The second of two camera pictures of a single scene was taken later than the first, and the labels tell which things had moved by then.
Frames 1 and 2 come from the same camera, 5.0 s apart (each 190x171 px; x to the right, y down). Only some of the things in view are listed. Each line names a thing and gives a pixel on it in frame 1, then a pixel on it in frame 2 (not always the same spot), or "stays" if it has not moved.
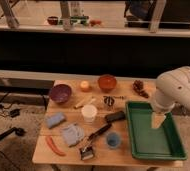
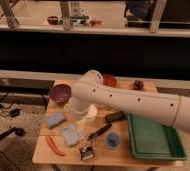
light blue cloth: (72, 133) stays
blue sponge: (54, 119) stays
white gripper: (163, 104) → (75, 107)
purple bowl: (60, 93) stays
